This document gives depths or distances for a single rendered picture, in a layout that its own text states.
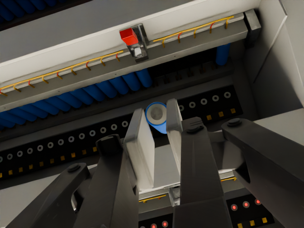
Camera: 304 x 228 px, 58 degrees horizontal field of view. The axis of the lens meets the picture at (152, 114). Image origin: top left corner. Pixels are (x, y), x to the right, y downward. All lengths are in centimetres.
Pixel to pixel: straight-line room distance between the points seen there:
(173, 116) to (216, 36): 23
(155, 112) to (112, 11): 17
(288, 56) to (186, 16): 12
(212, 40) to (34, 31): 22
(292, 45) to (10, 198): 37
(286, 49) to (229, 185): 18
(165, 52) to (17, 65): 18
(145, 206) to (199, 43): 23
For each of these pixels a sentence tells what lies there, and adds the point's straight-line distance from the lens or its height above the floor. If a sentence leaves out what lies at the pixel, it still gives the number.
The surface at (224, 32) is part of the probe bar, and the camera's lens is 37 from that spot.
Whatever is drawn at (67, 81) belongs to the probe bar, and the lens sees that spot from 39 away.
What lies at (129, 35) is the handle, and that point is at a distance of 27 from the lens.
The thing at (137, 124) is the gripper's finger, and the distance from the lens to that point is 16.
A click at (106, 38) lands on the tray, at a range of 34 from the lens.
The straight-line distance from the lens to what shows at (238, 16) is 38.
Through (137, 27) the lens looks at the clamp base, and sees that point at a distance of 33.
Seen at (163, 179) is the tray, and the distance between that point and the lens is 32.
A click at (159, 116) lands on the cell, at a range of 20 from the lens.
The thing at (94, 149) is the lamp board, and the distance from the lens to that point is 50.
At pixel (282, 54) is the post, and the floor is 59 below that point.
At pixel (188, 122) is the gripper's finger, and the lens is 16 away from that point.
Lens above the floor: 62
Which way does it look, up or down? 1 degrees down
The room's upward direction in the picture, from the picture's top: 164 degrees clockwise
